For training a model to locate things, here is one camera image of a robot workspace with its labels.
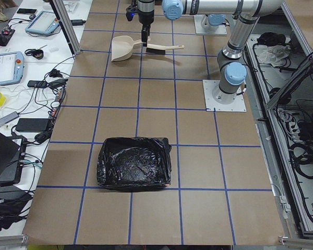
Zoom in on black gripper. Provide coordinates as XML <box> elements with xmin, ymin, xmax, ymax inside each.
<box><xmin>126</xmin><ymin>0</ymin><xmax>154</xmax><ymax>47</ymax></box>

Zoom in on beige hand brush black bristles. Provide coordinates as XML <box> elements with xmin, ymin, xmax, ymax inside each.
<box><xmin>146</xmin><ymin>44</ymin><xmax>185</xmax><ymax>55</ymax></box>

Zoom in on beige plastic dustpan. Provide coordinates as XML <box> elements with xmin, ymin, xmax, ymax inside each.
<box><xmin>111</xmin><ymin>35</ymin><xmax>142</xmax><ymax>62</ymax></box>

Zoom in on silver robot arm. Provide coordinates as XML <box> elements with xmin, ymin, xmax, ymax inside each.
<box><xmin>126</xmin><ymin>0</ymin><xmax>283</xmax><ymax>60</ymax></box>
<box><xmin>201</xmin><ymin>14</ymin><xmax>228</xmax><ymax>28</ymax></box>

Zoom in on black bag lined bin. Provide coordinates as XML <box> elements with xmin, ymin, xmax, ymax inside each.
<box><xmin>96</xmin><ymin>137</ymin><xmax>172</xmax><ymax>191</ymax></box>

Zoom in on blue teach pendant far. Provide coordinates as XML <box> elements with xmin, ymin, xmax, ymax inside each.
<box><xmin>25</xmin><ymin>10</ymin><xmax>59</xmax><ymax>36</ymax></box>

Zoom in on blue teach pendant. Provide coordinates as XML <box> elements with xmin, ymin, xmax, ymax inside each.
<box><xmin>25</xmin><ymin>10</ymin><xmax>59</xmax><ymax>36</ymax></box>
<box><xmin>0</xmin><ymin>52</ymin><xmax>24</xmax><ymax>85</ymax></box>

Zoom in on black scissors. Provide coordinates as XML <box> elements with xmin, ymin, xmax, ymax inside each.
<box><xmin>24</xmin><ymin>45</ymin><xmax>46</xmax><ymax>56</ymax></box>

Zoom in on black smartphone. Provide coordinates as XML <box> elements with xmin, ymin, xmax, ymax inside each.
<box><xmin>17</xmin><ymin>8</ymin><xmax>37</xmax><ymax>15</ymax></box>

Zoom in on white crumpled cloth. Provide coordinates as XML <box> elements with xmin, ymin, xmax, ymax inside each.
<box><xmin>258</xmin><ymin>45</ymin><xmax>290</xmax><ymax>67</ymax></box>

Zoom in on blue teach pendant near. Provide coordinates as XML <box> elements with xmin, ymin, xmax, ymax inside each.
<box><xmin>0</xmin><ymin>52</ymin><xmax>24</xmax><ymax>85</ymax></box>

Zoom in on black power adapter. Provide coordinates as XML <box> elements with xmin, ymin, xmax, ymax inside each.
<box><xmin>15</xmin><ymin>118</ymin><xmax>49</xmax><ymax>132</ymax></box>

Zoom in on grey usb hub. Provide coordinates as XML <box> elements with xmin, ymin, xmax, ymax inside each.
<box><xmin>0</xmin><ymin>111</ymin><xmax>19</xmax><ymax>127</ymax></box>

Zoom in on black laptop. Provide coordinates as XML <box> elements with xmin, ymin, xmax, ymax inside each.
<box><xmin>0</xmin><ymin>133</ymin><xmax>27</xmax><ymax>186</ymax></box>

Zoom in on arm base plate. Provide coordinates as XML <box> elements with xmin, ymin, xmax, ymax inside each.
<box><xmin>202</xmin><ymin>80</ymin><xmax>246</xmax><ymax>113</ymax></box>
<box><xmin>194</xmin><ymin>14</ymin><xmax>227</xmax><ymax>36</ymax></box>

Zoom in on aluminium frame post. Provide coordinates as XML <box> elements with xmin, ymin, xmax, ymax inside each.
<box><xmin>49</xmin><ymin>0</ymin><xmax>81</xmax><ymax>55</ymax></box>

